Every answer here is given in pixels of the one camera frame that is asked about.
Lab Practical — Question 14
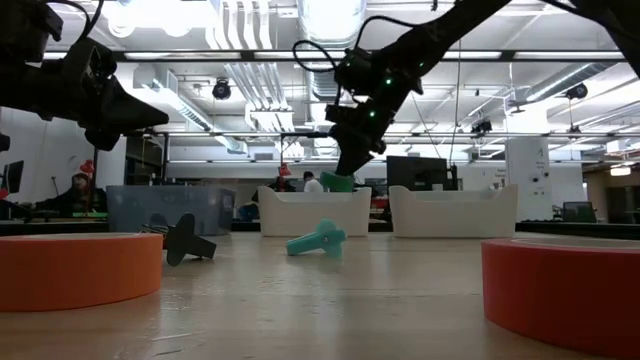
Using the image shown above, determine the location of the red object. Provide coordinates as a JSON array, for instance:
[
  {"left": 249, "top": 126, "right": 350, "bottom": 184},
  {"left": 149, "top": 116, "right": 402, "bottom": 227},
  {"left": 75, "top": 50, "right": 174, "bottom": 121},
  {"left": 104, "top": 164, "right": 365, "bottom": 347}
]
[{"left": 277, "top": 162, "right": 293, "bottom": 192}]

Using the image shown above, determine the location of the black staple remover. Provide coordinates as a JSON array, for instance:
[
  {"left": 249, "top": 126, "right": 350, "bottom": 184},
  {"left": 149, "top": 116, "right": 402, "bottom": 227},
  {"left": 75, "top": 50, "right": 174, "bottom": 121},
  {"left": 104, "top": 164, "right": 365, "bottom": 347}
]
[{"left": 139, "top": 212, "right": 219, "bottom": 268}]

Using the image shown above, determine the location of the black camera cable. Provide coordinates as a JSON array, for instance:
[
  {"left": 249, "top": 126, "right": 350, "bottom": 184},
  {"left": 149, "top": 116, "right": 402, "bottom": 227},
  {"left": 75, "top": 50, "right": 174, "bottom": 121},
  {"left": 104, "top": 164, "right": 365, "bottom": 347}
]
[{"left": 292, "top": 14, "right": 416, "bottom": 74}]

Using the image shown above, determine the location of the white plastic bin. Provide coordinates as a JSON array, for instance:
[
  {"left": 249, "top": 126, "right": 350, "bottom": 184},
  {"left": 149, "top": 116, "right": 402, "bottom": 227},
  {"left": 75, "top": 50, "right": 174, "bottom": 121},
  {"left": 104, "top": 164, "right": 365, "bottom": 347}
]
[
  {"left": 256, "top": 185, "right": 374, "bottom": 238},
  {"left": 388, "top": 183, "right": 520, "bottom": 240}
]

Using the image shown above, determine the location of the teal staple remover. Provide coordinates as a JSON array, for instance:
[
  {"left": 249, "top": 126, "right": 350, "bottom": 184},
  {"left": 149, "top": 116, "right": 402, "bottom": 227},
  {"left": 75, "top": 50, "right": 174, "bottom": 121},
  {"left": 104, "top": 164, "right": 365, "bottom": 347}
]
[{"left": 285, "top": 217, "right": 348, "bottom": 259}]

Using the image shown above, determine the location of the dark translucent plastic bin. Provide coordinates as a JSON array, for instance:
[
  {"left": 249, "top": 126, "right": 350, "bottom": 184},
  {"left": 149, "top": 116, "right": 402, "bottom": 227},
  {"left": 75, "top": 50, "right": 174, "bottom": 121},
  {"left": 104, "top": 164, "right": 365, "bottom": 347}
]
[{"left": 105, "top": 184, "right": 237, "bottom": 237}]

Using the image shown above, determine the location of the black monitor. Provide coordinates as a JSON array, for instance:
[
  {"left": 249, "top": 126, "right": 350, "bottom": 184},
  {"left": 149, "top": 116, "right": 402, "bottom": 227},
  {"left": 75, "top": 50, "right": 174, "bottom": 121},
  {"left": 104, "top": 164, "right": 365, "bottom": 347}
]
[
  {"left": 385, "top": 155, "right": 449, "bottom": 192},
  {"left": 2, "top": 159, "right": 25, "bottom": 195}
]

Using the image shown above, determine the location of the white pillar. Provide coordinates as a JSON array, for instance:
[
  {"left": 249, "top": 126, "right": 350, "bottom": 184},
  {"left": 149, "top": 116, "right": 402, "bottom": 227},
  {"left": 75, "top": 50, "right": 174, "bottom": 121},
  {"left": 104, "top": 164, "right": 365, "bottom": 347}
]
[{"left": 504, "top": 137, "right": 554, "bottom": 222}]

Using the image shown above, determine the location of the red tape roll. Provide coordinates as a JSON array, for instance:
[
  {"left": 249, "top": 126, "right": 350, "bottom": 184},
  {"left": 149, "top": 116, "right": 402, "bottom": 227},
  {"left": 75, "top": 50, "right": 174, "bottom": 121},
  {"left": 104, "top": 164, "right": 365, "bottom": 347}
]
[{"left": 480, "top": 237, "right": 640, "bottom": 359}]

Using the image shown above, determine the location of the dark office chair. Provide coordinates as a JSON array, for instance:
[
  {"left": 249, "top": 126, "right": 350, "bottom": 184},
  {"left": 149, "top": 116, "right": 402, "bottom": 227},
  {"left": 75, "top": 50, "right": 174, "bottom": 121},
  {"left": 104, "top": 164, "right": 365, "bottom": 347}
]
[{"left": 562, "top": 200, "right": 599, "bottom": 224}]

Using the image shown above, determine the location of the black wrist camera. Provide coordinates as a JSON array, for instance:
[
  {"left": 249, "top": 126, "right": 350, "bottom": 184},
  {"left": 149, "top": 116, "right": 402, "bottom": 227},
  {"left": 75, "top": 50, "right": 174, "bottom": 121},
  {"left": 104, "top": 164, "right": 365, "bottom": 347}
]
[{"left": 333, "top": 46, "right": 376, "bottom": 91}]

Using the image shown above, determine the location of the orange tape roll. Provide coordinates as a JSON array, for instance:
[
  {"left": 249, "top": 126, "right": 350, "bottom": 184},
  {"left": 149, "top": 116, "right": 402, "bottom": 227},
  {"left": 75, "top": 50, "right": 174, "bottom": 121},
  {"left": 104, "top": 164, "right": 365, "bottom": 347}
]
[{"left": 0, "top": 232, "right": 165, "bottom": 314}]

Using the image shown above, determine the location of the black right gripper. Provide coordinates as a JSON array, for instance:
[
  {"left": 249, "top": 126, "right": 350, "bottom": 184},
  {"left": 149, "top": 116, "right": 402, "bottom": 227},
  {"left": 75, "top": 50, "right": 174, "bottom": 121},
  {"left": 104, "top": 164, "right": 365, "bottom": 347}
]
[{"left": 323, "top": 47, "right": 426, "bottom": 177}]

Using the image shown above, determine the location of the green tape roll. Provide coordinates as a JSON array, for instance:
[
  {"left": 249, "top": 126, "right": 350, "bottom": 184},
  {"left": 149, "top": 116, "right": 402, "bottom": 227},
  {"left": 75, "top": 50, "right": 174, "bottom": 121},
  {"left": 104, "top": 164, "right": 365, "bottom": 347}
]
[{"left": 319, "top": 170, "right": 356, "bottom": 194}]

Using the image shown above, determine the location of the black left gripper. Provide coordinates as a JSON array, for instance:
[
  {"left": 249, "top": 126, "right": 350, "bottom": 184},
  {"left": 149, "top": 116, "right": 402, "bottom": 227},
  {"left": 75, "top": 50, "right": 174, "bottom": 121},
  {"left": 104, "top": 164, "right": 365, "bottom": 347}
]
[{"left": 59, "top": 37, "right": 171, "bottom": 152}]

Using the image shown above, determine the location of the person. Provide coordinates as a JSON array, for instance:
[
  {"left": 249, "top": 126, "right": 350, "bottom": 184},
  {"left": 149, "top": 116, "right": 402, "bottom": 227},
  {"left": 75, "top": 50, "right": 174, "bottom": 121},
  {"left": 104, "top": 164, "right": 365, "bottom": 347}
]
[
  {"left": 301, "top": 170, "right": 325, "bottom": 194},
  {"left": 34, "top": 172, "right": 109, "bottom": 214}
]

